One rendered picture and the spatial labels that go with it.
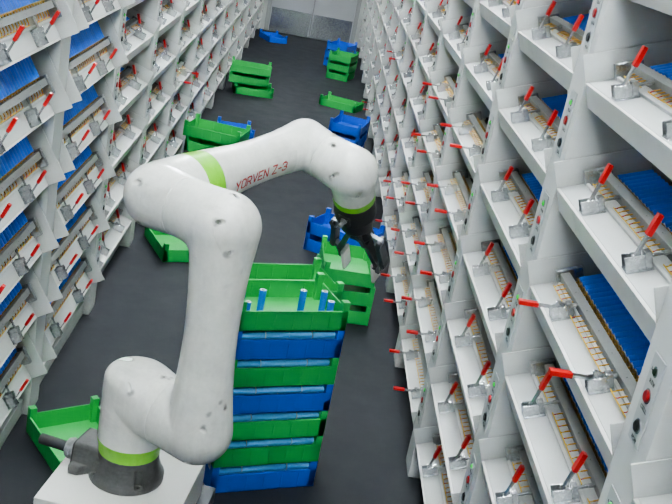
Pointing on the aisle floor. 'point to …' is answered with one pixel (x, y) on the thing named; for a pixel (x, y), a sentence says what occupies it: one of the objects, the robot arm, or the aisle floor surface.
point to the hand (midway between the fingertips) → (360, 265)
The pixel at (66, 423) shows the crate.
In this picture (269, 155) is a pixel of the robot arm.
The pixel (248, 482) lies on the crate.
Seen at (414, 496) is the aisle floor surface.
